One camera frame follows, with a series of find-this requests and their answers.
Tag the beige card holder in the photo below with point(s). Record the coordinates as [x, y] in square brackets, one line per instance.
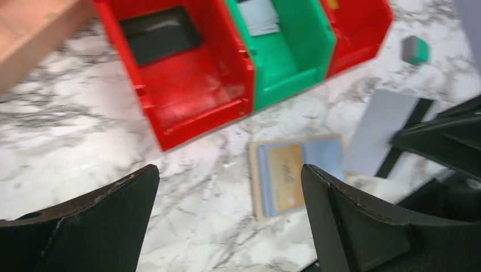
[324, 151]

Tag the right red bin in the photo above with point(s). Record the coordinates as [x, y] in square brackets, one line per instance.
[360, 27]

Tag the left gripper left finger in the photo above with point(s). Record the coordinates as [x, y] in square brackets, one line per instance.
[102, 230]

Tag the black card in bin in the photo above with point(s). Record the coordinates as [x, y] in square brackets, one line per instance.
[160, 34]

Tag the gold card in bin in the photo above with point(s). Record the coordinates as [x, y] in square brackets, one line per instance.
[333, 4]

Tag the grey card in bin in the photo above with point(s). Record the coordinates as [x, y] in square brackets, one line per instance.
[259, 16]

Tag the gold credit card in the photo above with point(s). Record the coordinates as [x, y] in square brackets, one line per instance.
[285, 165]

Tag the left red bin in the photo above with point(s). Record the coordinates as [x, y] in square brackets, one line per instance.
[193, 92]

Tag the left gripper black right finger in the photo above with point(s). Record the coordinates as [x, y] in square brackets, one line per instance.
[436, 228]

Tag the teal eraser block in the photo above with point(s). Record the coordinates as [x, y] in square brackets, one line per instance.
[415, 50]

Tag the green bin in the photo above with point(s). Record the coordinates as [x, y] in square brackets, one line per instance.
[292, 59]

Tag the grey striped credit card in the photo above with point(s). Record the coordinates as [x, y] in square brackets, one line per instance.
[370, 151]

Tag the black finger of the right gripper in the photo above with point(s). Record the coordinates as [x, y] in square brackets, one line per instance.
[451, 139]

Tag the peach desk file organizer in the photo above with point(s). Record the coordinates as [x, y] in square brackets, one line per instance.
[30, 30]

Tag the red bin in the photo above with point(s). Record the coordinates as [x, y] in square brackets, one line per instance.
[193, 92]
[360, 27]

